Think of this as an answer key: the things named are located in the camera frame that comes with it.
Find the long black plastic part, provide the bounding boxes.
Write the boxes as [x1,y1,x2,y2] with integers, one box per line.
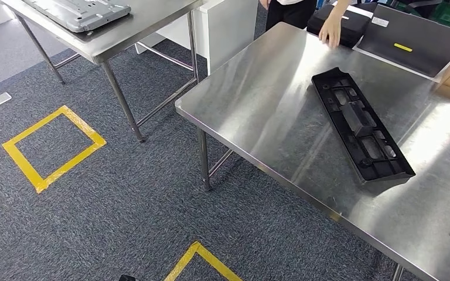
[311,67,417,183]

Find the stainless steel workbench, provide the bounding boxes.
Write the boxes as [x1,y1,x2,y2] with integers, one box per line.
[174,21,450,281]

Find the white cabinet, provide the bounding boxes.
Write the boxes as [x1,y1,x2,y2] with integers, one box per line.
[134,0,259,76]

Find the yellow floor tape square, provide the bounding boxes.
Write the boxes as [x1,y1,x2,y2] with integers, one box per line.
[1,105,107,194]
[163,241,244,281]

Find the person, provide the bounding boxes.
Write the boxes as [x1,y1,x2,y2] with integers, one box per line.
[259,0,360,49]

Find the stainless steel table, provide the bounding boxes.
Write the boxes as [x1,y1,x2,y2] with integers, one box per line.
[0,0,204,143]

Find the black case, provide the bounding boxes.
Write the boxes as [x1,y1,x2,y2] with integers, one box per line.
[306,3,374,49]

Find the grey metal plate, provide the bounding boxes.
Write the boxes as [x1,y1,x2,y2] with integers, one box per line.
[21,0,132,33]

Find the grey metal tray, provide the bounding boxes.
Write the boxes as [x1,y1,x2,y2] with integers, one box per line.
[352,4,450,83]

